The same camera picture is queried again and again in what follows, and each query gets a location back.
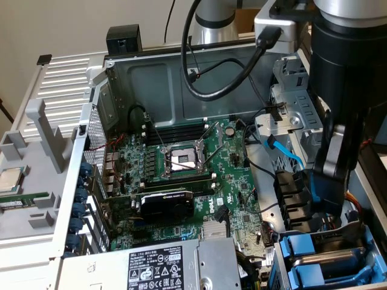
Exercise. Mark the brown cardboard box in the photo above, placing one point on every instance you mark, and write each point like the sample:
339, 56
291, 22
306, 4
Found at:
246, 21

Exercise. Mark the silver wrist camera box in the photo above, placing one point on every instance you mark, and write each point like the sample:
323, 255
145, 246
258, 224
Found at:
287, 39

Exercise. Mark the dark blue slot latch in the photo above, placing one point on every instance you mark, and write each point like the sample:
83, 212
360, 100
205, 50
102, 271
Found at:
86, 168
73, 242
78, 210
80, 195
81, 182
76, 226

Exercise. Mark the CPU socket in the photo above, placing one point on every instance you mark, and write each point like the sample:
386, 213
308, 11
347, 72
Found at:
181, 158

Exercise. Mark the silver drive cage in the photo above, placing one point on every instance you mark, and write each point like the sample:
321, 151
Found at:
296, 102

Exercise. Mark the black RAM slot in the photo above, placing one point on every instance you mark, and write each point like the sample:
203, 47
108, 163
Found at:
181, 135
204, 191
181, 132
181, 128
181, 179
199, 183
202, 187
178, 139

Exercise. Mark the silver CPU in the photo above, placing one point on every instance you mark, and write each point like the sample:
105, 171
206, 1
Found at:
10, 179

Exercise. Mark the metal locking lever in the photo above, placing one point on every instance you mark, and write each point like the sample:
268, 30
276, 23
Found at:
184, 165
157, 134

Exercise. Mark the silver chipset heat sink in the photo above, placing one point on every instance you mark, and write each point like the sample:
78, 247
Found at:
213, 231

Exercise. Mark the blue expansion slot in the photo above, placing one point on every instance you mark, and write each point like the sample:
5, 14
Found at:
139, 223

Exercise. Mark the open PC case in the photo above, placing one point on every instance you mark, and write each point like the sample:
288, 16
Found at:
151, 90

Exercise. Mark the blue plastic disk carrier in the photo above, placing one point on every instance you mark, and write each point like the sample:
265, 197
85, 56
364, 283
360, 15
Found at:
305, 273

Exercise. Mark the grey parts rack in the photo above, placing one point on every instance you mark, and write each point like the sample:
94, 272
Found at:
36, 187

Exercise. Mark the blue drive caddies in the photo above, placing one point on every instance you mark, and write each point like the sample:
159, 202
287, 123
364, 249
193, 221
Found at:
376, 272

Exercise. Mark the green RAM stick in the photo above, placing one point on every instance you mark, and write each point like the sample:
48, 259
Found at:
18, 201

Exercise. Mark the black box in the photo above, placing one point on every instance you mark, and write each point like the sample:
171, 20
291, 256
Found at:
124, 39

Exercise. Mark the small black bracket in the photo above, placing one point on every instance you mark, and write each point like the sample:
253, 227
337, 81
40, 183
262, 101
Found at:
44, 59

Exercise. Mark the silver power supply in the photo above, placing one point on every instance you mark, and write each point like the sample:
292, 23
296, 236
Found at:
121, 266

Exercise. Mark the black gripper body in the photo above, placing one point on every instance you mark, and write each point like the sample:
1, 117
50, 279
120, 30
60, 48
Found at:
347, 66

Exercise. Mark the green motherboard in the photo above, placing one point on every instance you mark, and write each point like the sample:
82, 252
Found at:
239, 178

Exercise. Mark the black graphics card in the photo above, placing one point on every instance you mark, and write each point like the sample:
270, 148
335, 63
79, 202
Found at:
169, 208

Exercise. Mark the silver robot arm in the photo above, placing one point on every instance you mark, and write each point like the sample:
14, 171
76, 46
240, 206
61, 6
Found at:
211, 24

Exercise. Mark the hard disk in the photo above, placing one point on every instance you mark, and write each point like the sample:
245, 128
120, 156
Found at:
299, 244

